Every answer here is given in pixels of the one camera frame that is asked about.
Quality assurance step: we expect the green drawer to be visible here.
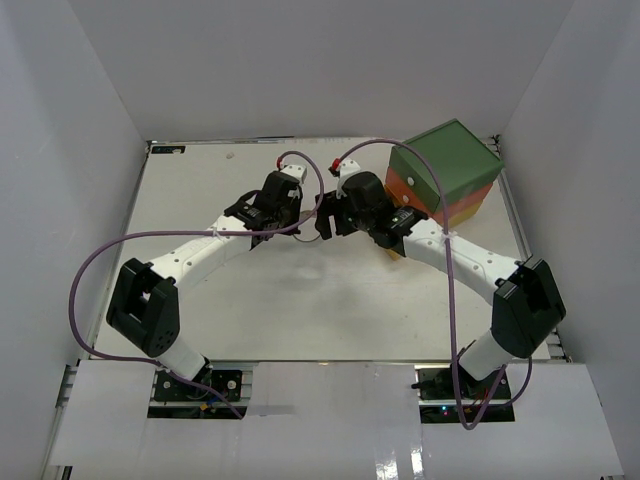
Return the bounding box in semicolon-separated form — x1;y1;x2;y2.
389;146;441;212

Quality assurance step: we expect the large clear tape roll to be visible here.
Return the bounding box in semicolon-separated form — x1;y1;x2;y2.
293;210;321;244

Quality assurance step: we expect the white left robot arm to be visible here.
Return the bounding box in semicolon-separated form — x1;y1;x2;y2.
106;165;306;399

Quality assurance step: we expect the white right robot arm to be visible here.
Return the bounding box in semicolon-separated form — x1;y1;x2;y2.
315;167;566;399

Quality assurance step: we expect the green drawer cabinet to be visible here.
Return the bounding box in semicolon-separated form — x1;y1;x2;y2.
405;119;504;205

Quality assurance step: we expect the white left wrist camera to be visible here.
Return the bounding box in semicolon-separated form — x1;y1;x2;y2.
278;164;307;185

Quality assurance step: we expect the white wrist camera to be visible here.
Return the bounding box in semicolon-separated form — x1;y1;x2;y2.
278;164;307;185
329;157;362;198

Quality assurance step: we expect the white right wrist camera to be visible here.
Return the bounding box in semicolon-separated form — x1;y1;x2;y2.
329;157;362;198

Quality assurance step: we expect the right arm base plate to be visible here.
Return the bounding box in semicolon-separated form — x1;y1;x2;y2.
411;366;516;425

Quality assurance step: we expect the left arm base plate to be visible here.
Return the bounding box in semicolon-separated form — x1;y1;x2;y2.
147;368;251;420

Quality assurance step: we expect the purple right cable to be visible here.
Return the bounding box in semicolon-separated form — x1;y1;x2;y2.
333;139;534;431

